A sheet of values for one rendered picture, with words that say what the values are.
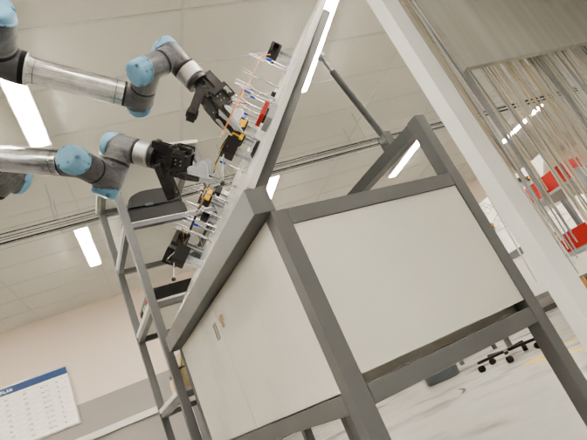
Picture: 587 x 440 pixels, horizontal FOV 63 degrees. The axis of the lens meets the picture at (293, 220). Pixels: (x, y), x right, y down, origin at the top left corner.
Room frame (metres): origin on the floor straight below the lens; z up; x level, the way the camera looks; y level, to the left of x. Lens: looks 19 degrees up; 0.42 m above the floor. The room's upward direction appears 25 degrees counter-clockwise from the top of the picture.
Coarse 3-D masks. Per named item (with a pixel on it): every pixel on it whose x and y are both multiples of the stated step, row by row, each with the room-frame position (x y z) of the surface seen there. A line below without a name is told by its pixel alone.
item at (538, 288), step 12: (540, 156) 4.84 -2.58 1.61; (540, 168) 4.79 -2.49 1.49; (528, 180) 4.82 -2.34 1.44; (480, 204) 5.84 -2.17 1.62; (564, 204) 4.77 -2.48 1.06; (492, 216) 5.51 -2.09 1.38; (576, 216) 4.75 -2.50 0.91; (504, 228) 5.20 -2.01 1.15; (504, 240) 5.14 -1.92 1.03; (516, 252) 4.84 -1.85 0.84; (516, 264) 4.94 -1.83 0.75; (528, 264) 4.81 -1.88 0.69; (528, 276) 4.89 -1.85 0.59; (540, 288) 4.85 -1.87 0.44
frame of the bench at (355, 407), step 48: (384, 192) 1.14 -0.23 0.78; (288, 240) 0.98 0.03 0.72; (528, 288) 1.28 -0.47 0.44; (336, 336) 0.98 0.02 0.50; (480, 336) 1.16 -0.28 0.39; (192, 384) 1.95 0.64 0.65; (384, 384) 1.01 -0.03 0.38; (576, 384) 1.27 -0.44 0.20; (288, 432) 1.29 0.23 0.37; (384, 432) 0.99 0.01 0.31
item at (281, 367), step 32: (256, 256) 1.10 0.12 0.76; (224, 288) 1.34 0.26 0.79; (256, 288) 1.16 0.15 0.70; (288, 288) 1.03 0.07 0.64; (224, 320) 1.42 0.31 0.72; (256, 320) 1.23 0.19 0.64; (288, 320) 1.08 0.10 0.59; (256, 352) 1.30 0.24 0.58; (288, 352) 1.14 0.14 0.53; (320, 352) 1.02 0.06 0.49; (256, 384) 1.37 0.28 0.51; (288, 384) 1.20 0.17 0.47; (320, 384) 1.06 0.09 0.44; (256, 416) 1.45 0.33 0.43
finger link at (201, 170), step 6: (204, 162) 1.19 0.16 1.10; (192, 168) 1.20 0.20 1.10; (198, 168) 1.20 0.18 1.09; (204, 168) 1.20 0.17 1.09; (192, 174) 1.21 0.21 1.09; (198, 174) 1.21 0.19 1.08; (204, 174) 1.21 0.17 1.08; (204, 180) 1.21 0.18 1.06; (210, 180) 1.22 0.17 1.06; (216, 180) 1.22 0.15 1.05
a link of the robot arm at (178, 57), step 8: (160, 40) 1.12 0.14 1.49; (168, 40) 1.13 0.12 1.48; (152, 48) 1.13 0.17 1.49; (160, 48) 1.12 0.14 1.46; (168, 48) 1.12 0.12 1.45; (176, 48) 1.14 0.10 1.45; (168, 56) 1.12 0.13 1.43; (176, 56) 1.14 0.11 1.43; (184, 56) 1.15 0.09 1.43; (176, 64) 1.15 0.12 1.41; (184, 64) 1.15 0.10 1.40; (176, 72) 1.16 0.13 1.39
